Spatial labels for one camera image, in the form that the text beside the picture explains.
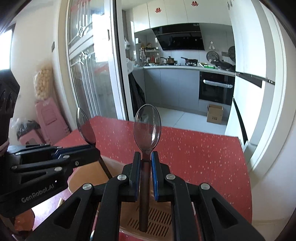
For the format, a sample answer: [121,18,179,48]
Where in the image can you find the dark translucent spoon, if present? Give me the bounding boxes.
[76,107,112,179]

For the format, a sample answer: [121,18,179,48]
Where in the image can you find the grey lower kitchen cabinets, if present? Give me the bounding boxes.
[132,66,200,113]

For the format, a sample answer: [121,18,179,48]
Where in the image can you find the white upper kitchen cabinets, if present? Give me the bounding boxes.
[132,0,231,32]

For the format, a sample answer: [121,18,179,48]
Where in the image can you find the person's left hand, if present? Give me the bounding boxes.
[1,209,35,236]

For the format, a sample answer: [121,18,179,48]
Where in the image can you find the pink stool with bag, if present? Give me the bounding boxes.
[19,132,45,145]

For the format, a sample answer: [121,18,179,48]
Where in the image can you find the black plastic bag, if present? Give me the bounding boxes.
[16,120,40,140]

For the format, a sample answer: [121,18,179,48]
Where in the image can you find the stack of pink stools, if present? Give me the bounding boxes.
[35,97,70,145]

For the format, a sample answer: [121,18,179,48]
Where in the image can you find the bag of yellow balls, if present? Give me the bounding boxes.
[34,64,54,101]

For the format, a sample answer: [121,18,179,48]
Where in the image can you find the cardboard box on floor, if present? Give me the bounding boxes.
[207,104,224,124]

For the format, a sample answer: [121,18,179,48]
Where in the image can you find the built-in black oven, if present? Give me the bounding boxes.
[199,71,235,105]

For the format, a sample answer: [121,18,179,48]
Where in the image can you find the sliding glass door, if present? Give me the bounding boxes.
[61,1,133,121]

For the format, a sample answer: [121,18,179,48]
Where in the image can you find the black wok on counter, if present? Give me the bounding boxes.
[211,60,235,72]

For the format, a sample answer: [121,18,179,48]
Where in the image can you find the black frying pan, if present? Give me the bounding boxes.
[182,57,199,66]

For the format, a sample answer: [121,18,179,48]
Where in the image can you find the cooking pot on stove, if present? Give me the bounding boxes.
[161,56,178,65]

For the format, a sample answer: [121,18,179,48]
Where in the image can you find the black range hood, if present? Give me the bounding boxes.
[152,23,205,51]

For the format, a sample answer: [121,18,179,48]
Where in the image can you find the white refrigerator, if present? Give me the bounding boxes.
[226,1,276,146]

